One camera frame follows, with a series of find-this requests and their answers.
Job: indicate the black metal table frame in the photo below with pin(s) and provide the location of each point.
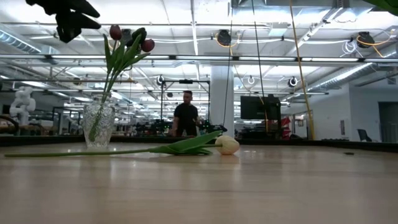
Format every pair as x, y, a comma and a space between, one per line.
31, 140

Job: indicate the clear cut-glass vase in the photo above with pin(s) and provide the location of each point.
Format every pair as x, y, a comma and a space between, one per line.
99, 127

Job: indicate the white building pillar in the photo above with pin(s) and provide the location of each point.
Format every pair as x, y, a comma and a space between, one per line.
222, 99

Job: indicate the black background rig frame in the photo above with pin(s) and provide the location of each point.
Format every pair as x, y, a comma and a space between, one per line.
186, 81

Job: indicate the red artificial tulip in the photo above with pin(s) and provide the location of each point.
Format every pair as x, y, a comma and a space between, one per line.
148, 45

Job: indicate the black office chair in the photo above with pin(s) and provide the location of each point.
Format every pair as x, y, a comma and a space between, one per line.
363, 134

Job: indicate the black monitor on stand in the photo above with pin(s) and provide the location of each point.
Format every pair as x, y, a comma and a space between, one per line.
259, 107

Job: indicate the black background robot arm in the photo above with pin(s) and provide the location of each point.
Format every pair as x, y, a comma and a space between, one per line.
211, 127
160, 126

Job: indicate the dark maroon artificial tulip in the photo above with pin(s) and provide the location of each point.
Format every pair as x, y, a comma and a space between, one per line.
115, 32

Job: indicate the small dark debris speck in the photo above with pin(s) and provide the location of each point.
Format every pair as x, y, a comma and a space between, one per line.
349, 153

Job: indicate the person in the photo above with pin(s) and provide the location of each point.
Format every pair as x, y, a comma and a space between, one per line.
186, 116

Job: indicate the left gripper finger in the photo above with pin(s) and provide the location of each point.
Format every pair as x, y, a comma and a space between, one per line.
77, 22
65, 7

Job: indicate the red storage stack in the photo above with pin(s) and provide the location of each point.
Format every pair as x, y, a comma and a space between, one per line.
285, 124

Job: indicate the long ceiling light bar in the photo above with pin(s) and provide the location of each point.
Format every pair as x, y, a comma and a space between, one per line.
202, 58

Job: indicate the cream artificial tulip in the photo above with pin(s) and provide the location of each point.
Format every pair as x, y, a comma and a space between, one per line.
228, 145

